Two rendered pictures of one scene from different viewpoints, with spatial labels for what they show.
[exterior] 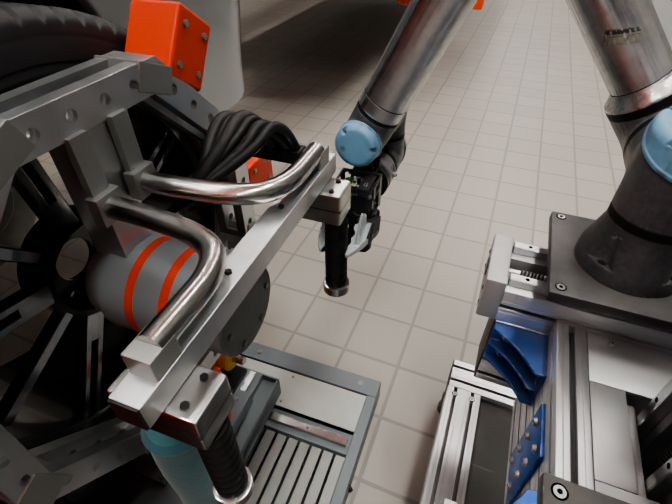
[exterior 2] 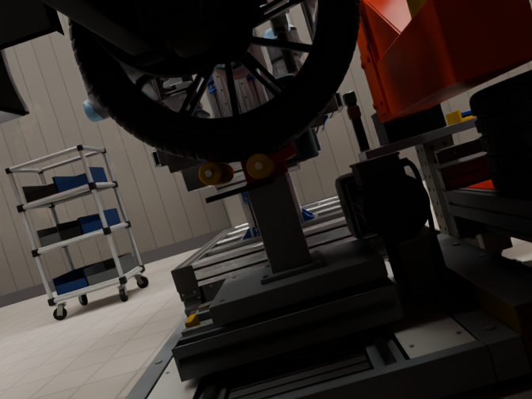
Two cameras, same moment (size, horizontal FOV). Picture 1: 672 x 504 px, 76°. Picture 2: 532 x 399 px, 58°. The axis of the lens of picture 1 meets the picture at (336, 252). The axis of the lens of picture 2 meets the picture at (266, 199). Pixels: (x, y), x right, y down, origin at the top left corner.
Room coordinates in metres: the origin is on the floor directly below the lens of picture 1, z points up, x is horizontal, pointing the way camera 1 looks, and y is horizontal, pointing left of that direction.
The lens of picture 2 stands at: (0.84, 1.57, 0.46)
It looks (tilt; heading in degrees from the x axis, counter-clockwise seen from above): 2 degrees down; 253
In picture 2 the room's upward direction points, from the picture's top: 17 degrees counter-clockwise
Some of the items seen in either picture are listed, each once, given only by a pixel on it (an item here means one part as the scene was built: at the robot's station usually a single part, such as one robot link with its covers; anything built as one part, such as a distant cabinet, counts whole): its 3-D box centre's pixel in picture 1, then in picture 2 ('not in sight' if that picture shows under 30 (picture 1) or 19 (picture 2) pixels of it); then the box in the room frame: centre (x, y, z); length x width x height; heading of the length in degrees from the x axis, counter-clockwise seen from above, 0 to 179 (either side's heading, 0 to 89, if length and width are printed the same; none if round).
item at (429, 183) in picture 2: not in sight; (449, 198); (-0.21, 0.17, 0.21); 0.10 x 0.10 x 0.42; 70
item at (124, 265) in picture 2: not in sight; (81, 230); (1.12, -1.78, 0.50); 0.54 x 0.42 x 1.00; 160
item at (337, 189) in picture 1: (316, 197); not in sight; (0.52, 0.03, 0.93); 0.09 x 0.05 x 0.05; 70
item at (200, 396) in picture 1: (173, 396); (279, 22); (0.20, 0.14, 0.93); 0.09 x 0.05 x 0.05; 70
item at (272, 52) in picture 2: not in sight; (279, 42); (0.04, -0.28, 0.98); 0.13 x 0.12 x 0.14; 54
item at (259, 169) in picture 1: (245, 170); not in sight; (0.73, 0.18, 0.85); 0.09 x 0.08 x 0.07; 160
